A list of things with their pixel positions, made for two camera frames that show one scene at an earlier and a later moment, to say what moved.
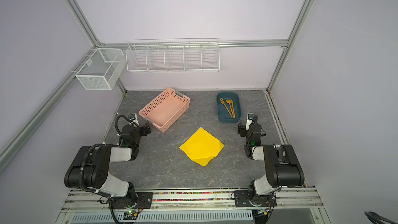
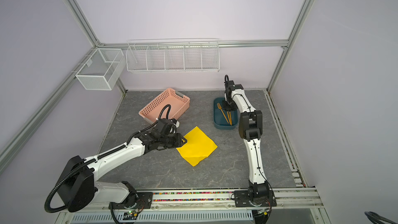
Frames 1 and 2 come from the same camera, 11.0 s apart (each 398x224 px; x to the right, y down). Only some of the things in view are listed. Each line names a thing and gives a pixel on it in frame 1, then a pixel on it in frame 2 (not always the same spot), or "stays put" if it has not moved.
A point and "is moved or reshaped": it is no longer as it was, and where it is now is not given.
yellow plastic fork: x=223 y=102 -> x=220 y=107
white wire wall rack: x=173 y=55 stays put
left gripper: x=143 y=131 -> x=179 y=142
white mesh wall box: x=103 y=70 stays put
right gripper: x=242 y=129 -> x=225 y=107
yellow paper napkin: x=202 y=147 is moved or reshaped
